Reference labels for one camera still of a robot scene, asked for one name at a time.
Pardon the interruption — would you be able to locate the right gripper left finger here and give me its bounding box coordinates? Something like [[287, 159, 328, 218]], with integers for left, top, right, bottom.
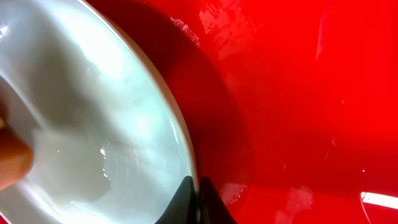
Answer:
[[155, 176, 197, 224]]

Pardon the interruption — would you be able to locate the red plastic tray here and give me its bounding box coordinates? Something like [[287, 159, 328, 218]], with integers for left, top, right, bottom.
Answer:
[[85, 1, 397, 223]]

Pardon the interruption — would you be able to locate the green and orange sponge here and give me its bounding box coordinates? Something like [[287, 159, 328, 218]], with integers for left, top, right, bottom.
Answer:
[[1, 103, 34, 190]]

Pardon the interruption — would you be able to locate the light blue plate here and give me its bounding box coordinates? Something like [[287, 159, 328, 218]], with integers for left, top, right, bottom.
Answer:
[[1, 1, 195, 223]]

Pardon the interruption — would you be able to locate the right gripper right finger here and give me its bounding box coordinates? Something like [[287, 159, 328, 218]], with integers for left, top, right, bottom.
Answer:
[[198, 177, 237, 224]]

